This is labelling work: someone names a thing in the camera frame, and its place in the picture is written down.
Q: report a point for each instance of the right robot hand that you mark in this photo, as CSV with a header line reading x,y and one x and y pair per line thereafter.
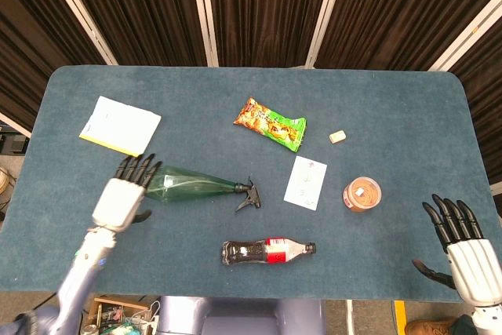
x,y
468,264

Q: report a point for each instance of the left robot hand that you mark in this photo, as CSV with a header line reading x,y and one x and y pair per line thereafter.
x,y
117,201

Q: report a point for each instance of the green spray bottle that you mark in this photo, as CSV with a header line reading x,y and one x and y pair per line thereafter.
x,y
196,188

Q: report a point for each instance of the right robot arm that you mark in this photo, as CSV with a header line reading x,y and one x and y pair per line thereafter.
x,y
486,319

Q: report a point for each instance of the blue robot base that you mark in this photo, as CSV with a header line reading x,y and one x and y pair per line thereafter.
x,y
243,315

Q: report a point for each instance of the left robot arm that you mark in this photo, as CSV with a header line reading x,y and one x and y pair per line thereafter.
x,y
74,276

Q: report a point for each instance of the cola bottle red label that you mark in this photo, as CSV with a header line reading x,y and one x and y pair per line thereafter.
x,y
266,252

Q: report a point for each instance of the brown shoe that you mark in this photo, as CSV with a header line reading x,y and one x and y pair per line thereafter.
x,y
429,327

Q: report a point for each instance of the white and yellow notepad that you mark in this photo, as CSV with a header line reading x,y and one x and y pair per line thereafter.
x,y
119,125

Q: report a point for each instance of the yellow floor tape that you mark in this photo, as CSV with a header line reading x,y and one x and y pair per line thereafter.
x,y
400,317

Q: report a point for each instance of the wooden crate with clutter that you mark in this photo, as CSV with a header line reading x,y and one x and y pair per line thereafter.
x,y
117,315

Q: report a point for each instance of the blue table cloth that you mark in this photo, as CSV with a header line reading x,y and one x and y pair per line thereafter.
x,y
251,178

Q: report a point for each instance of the orange green snack bag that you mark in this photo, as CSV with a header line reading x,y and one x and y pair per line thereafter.
x,y
270,122

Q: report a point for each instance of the white paper card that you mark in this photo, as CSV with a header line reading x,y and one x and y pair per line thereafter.
x,y
306,183

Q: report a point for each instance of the small white eraser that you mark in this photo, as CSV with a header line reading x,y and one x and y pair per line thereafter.
x,y
337,136

